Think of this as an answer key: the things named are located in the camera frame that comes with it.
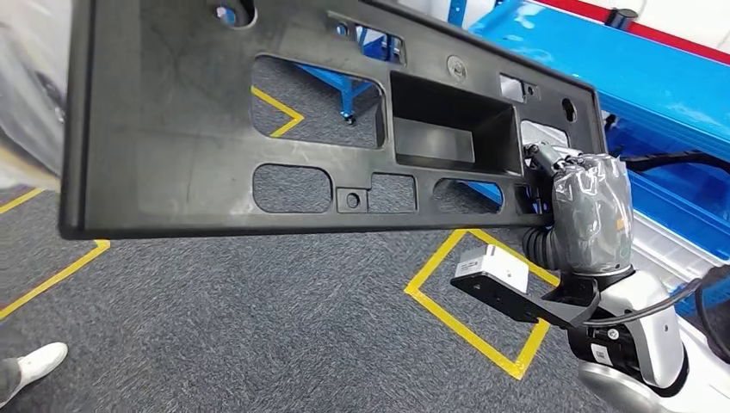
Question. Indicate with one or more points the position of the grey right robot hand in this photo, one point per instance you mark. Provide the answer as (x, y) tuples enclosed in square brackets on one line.
[(593, 216)]

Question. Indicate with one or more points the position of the black plastic panel part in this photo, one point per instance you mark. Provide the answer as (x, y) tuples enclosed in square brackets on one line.
[(171, 142)]

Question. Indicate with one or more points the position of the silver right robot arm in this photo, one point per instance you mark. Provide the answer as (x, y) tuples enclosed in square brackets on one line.
[(650, 342)]

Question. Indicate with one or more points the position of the blue metal shelf rack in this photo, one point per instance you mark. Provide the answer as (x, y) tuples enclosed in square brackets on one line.
[(627, 74)]

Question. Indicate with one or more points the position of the red barrier belt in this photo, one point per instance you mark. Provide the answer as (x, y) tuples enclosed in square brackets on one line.
[(684, 48)]

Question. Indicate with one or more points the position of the translucent plastic sheet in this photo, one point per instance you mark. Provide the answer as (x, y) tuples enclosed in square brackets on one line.
[(28, 85)]

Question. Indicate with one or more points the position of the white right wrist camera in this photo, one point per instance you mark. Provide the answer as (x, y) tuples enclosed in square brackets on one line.
[(493, 268)]

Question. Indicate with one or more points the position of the black camera bracket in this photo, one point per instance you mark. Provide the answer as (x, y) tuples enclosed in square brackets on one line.
[(513, 305)]

